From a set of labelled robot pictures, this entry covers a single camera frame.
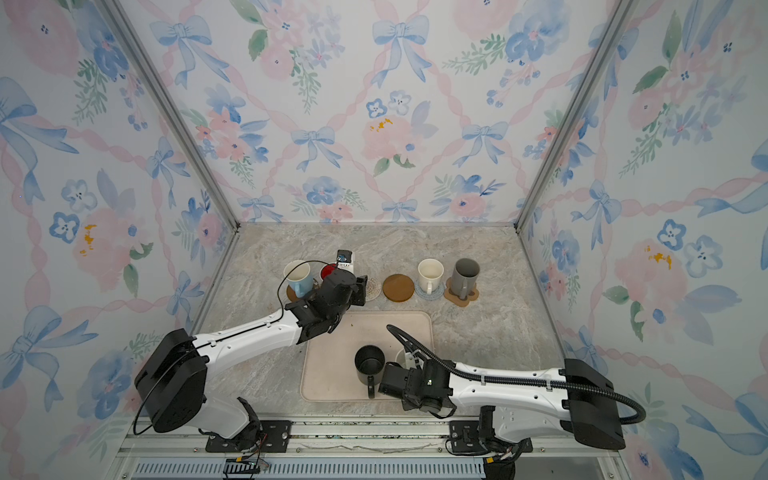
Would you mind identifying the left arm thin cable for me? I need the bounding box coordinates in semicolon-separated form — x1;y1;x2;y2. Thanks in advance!
131;259;337;436

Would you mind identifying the blue mug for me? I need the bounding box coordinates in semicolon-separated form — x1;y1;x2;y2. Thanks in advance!
283;260;314;298

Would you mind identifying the multicolour woven coaster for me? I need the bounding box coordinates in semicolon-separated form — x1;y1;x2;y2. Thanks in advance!
365;277;382;303

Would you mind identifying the cork paw coaster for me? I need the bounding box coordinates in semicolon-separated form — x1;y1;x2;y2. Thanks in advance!
443;278;479;308

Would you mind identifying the white speckled mug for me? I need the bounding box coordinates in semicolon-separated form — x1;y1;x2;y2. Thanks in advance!
395;349;416;370

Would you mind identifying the right corner aluminium post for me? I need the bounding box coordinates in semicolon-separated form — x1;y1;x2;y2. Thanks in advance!
514;0;635;236

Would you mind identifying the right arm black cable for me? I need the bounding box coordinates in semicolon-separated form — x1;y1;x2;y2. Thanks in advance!
385;323;648;426

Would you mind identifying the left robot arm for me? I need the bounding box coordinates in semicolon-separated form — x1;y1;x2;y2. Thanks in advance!
134;269;368;452

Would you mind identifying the cream white mug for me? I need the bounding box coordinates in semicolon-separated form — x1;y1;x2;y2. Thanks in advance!
417;258;445;293

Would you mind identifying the red inside mug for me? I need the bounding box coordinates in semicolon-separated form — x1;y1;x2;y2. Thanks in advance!
320;263;337;280

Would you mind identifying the blue woven coaster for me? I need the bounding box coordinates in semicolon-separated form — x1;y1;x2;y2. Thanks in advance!
415;284;445;301

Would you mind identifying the black mug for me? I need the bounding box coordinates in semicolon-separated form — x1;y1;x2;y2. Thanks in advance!
354;345;386;399

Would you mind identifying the corner aluminium post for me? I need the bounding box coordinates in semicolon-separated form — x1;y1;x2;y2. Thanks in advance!
514;0;635;236
95;0;240;231

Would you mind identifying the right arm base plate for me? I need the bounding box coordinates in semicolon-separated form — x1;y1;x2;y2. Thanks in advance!
448;419;534;454

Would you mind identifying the left corner aluminium post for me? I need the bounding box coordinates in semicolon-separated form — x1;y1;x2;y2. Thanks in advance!
95;0;240;231

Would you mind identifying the brown wooden round coaster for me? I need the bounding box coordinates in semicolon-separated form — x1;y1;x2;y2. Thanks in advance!
382;274;415;303

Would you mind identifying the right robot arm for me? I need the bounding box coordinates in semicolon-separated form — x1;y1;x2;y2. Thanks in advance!
378;359;626;451

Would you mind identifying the grey mug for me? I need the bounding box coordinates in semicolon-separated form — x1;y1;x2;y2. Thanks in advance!
450;258;480;300

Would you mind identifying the dark brown round coaster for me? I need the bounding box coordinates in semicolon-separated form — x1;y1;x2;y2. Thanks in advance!
286;285;299;302

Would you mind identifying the aluminium rail frame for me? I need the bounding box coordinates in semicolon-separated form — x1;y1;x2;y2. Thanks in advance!
106;416;630;479

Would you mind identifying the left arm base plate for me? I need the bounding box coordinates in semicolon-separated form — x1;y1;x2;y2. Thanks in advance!
205;420;292;453

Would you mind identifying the beige tray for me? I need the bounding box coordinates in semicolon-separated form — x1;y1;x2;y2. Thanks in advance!
300;311;433;403

